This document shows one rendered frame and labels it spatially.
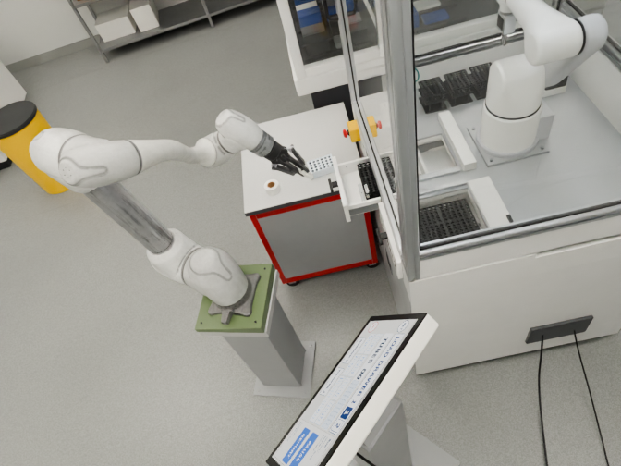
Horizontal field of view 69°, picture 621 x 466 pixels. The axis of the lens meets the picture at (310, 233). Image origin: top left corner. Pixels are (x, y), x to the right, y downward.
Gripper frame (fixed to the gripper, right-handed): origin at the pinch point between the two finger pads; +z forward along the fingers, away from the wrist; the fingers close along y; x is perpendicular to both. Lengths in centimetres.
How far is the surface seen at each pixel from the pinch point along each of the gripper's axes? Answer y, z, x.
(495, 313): 21, 72, -54
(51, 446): -199, -7, -38
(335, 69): 19, 20, 80
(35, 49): -259, -93, 401
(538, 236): 54, 36, -57
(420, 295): 12, 33, -55
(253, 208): -37.3, 4.6, 14.2
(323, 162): -4.1, 21.3, 27.4
